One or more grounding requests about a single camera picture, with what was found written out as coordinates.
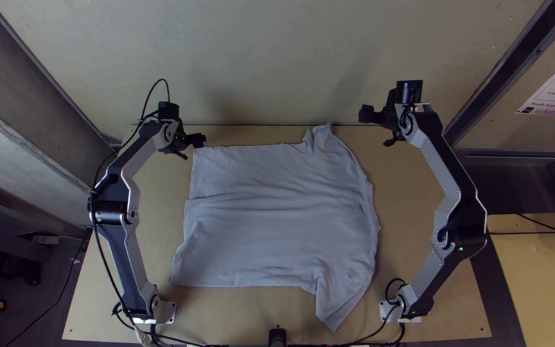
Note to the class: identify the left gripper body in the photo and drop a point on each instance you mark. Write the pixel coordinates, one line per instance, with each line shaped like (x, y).
(194, 140)

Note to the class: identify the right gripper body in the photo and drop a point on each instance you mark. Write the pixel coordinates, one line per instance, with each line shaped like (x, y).
(376, 116)

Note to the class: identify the light grey t-shirt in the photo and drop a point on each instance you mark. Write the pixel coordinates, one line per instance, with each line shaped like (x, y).
(277, 212)

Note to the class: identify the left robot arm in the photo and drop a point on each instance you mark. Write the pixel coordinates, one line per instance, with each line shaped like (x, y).
(122, 193)

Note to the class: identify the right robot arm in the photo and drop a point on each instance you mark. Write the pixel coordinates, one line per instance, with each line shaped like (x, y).
(443, 183)

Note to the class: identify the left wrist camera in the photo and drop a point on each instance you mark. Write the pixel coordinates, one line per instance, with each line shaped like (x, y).
(168, 111)

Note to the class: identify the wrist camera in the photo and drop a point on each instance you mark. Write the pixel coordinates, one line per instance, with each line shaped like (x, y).
(408, 90)
(168, 111)

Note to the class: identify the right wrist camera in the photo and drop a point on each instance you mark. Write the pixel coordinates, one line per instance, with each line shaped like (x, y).
(408, 90)

